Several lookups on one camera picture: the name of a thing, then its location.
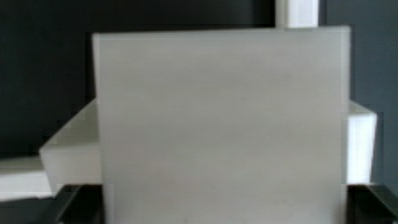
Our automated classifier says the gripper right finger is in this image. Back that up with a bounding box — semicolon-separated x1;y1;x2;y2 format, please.
344;184;398;224

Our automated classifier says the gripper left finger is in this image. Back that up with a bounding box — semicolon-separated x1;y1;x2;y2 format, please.
33;184;106;224

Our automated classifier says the white cabinet body box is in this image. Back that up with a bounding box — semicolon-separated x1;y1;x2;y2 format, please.
38;101;376;192

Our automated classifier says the small white cabinet top block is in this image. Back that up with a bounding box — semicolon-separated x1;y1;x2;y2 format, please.
92;27;349;224

